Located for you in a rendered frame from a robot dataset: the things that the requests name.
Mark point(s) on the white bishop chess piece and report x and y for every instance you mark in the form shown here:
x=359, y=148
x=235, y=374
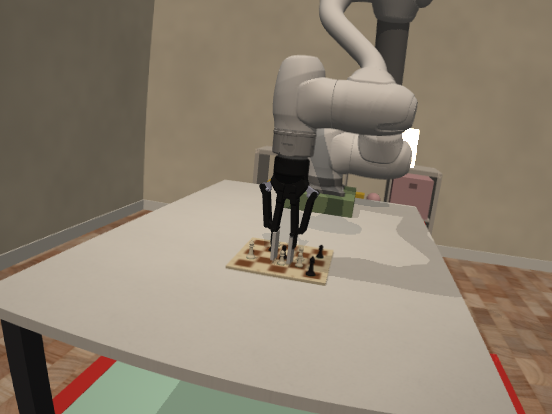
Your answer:
x=251, y=255

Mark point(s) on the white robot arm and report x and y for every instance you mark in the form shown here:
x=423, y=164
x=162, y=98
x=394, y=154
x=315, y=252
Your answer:
x=368, y=103

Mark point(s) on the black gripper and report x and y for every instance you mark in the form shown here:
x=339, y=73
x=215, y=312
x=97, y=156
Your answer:
x=290, y=181

